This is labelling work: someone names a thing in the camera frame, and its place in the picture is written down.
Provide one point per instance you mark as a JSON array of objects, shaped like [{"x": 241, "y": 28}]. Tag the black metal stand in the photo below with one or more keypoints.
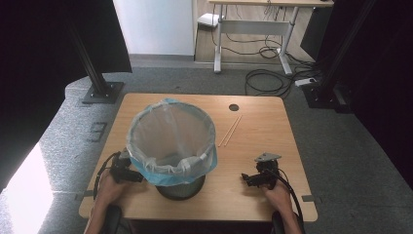
[
  {"x": 97, "y": 83},
  {"x": 324, "y": 87}
]

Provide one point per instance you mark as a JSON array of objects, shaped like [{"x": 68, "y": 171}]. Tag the grey tape strip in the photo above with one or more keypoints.
[
  {"x": 85, "y": 195},
  {"x": 308, "y": 198}
]

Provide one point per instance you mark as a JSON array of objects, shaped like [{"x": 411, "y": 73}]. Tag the person's right hand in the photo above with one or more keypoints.
[{"x": 278, "y": 196}]

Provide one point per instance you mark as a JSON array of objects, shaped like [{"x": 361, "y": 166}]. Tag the wooden chopstick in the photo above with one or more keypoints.
[
  {"x": 233, "y": 130},
  {"x": 229, "y": 131}
]

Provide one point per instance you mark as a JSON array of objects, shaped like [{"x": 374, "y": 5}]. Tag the dark computer tower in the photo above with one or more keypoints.
[{"x": 316, "y": 32}]

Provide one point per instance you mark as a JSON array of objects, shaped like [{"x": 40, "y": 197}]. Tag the trash bin with blue bag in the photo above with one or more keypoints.
[{"x": 172, "y": 136}]

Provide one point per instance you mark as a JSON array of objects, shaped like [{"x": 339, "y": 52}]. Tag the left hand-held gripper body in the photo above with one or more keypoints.
[{"x": 119, "y": 169}]

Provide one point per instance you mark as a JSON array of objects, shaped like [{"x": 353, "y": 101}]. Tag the white power strip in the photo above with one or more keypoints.
[{"x": 305, "y": 82}]

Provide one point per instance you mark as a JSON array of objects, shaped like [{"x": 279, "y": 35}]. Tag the white-framed wooden desk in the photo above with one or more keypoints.
[{"x": 253, "y": 27}]

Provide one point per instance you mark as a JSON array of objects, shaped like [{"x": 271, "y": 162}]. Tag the black chair armrest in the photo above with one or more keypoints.
[
  {"x": 277, "y": 224},
  {"x": 112, "y": 219}
]

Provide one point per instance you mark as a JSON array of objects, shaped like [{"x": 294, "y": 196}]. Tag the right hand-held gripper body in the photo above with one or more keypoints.
[{"x": 267, "y": 169}]

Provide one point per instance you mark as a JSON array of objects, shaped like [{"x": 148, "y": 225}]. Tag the black curtain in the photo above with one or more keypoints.
[
  {"x": 386, "y": 81},
  {"x": 39, "y": 48}
]

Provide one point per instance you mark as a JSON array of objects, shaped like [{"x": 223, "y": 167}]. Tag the person's left hand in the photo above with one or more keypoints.
[{"x": 109, "y": 190}]

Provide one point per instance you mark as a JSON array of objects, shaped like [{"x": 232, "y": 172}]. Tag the white router box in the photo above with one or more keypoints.
[{"x": 207, "y": 19}]

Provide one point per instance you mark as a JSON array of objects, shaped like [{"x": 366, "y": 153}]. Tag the dark mesh trash bin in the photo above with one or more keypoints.
[{"x": 180, "y": 191}]

